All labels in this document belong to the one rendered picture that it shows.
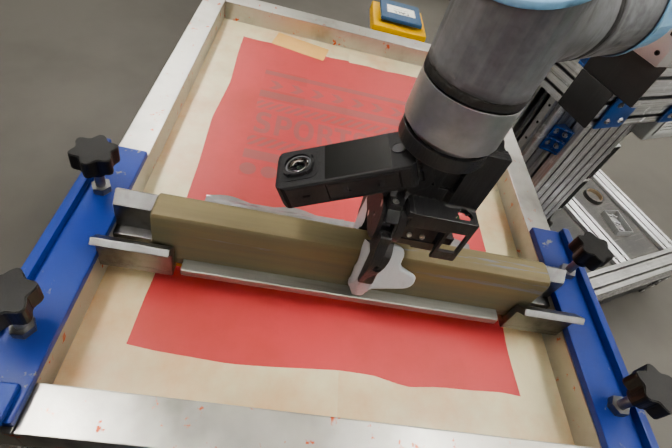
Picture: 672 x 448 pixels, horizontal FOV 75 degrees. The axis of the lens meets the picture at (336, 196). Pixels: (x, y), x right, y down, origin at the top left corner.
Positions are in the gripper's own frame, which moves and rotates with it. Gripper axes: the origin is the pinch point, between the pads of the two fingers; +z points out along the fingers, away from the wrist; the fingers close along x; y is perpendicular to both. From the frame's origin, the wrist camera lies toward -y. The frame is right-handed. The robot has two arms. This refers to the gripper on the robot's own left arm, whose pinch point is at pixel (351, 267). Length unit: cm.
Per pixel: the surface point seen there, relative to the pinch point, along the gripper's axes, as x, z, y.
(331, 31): 57, 2, -4
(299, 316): -3.8, 5.4, -4.4
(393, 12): 76, 4, 10
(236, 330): -6.4, 5.4, -10.7
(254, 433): -16.6, 1.9, -7.6
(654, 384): -10.8, -5.3, 27.4
